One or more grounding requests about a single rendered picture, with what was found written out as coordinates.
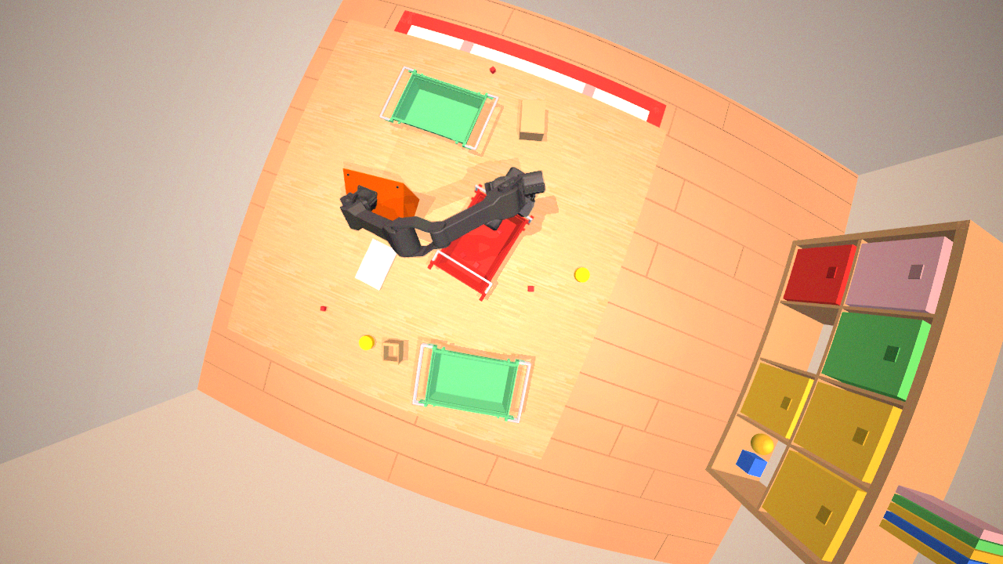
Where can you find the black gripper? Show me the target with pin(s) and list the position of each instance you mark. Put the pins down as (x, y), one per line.
(494, 224)

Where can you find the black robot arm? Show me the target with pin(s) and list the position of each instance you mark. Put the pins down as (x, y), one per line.
(505, 198)

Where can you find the white rectangular sheet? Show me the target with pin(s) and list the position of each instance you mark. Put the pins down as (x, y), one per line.
(376, 264)

